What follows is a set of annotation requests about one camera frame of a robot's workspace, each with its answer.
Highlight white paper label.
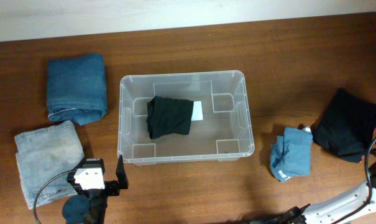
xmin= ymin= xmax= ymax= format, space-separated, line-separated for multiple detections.
xmin=191 ymin=101 xmax=203 ymax=121

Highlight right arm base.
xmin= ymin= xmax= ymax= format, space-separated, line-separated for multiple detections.
xmin=249 ymin=204 xmax=310 ymax=224

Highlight black folded garment in bin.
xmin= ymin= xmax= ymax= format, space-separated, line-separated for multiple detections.
xmin=146 ymin=96 xmax=194 ymax=139

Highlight small blue cloth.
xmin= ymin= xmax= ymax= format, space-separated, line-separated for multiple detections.
xmin=270 ymin=126 xmax=313 ymax=182

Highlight clear plastic storage bin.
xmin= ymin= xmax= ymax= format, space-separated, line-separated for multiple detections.
xmin=117 ymin=70 xmax=255 ymax=165

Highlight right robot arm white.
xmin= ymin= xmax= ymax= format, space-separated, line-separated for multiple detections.
xmin=303 ymin=162 xmax=376 ymax=224

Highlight light blue jeans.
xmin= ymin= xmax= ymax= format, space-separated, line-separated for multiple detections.
xmin=14 ymin=121 xmax=84 ymax=210

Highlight black garment with red trim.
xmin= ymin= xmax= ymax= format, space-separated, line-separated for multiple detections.
xmin=313 ymin=88 xmax=376 ymax=163

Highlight right black cable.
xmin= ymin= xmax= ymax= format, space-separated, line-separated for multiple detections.
xmin=330 ymin=129 xmax=376 ymax=224

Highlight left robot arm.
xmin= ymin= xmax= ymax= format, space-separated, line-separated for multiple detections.
xmin=62 ymin=156 xmax=129 ymax=224

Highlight dark blue jeans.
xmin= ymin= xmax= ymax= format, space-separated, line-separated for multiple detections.
xmin=46 ymin=54 xmax=108 ymax=126

